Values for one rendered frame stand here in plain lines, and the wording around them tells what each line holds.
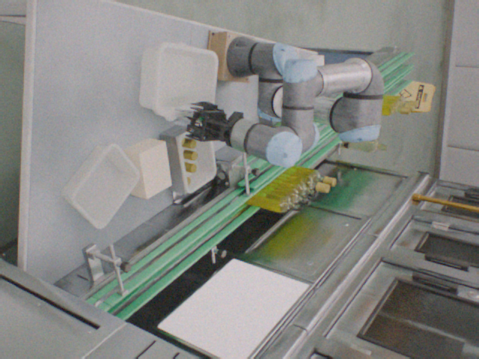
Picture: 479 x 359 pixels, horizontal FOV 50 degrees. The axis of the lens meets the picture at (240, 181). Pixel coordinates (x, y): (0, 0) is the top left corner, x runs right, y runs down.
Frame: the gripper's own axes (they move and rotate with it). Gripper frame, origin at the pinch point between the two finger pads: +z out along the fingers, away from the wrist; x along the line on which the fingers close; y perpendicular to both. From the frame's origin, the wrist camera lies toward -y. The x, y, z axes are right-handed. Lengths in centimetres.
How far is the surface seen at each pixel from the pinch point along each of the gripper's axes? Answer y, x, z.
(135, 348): 32, 42, -26
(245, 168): -53, 24, 11
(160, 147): -22.8, 18.8, 25.9
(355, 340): -37, 57, -49
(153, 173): -20.1, 27.2, 24.8
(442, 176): -715, 129, 82
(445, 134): -693, 65, 92
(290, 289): -42, 54, -23
